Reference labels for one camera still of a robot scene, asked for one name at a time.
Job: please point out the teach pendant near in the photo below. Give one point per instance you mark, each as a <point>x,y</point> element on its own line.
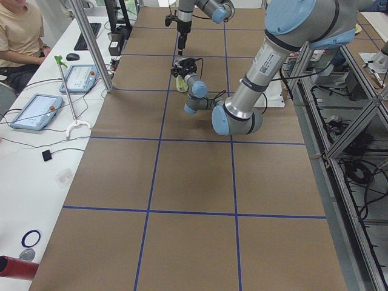
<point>37,113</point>

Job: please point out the dark cardboard box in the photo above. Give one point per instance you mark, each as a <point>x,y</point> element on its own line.
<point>116,44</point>

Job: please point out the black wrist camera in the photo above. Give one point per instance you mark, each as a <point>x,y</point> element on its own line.
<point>169,19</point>
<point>188,63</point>

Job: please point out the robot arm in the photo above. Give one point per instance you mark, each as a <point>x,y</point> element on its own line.
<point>217,11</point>
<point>289,25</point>

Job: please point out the teach pendant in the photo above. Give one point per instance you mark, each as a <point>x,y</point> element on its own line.
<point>37,113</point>
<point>79,78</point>

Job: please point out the seated person beige shirt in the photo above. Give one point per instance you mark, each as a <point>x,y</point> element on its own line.
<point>22,47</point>

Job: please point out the black computer monitor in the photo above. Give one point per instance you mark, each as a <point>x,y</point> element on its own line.
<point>118,18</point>

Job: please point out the aluminium frame post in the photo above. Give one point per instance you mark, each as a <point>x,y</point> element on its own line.
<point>92,45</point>

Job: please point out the white blue tennis ball can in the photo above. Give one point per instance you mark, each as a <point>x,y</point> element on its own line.
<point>181,86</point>

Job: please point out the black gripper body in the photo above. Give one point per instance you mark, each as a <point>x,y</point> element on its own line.
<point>179,73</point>
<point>183,28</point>

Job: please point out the reacher grabber stick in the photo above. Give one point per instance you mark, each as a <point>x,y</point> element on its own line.
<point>76,122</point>

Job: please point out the small black square pad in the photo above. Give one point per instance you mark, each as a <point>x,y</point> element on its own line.
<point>46,155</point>

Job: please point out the teach pendant far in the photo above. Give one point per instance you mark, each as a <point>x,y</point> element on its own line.
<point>79,78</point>

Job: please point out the red cylinder bottle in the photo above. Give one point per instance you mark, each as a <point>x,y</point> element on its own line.
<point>18,269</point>

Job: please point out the black computer mouse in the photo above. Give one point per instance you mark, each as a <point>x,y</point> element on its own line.
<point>72,57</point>

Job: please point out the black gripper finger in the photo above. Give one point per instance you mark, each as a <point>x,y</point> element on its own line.
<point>181,44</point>

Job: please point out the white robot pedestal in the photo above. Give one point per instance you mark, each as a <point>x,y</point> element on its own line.
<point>272,97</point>

